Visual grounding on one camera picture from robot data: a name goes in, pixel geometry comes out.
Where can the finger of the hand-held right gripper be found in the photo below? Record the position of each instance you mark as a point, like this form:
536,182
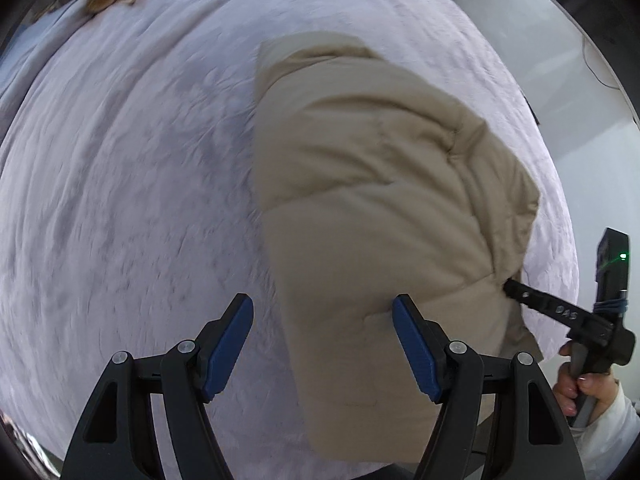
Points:
550,307

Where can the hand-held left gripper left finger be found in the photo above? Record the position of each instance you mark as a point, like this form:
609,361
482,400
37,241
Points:
227,347

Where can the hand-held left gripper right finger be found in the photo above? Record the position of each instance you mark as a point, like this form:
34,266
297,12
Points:
415,347

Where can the person's right forearm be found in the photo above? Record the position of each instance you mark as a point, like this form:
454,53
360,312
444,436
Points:
615,440

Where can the person's right hand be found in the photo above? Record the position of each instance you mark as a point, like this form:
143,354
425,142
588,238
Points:
564,385

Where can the lavender bedspread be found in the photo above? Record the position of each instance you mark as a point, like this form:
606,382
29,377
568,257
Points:
125,210

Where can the dark furniture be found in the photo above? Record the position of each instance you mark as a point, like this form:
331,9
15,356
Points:
600,0

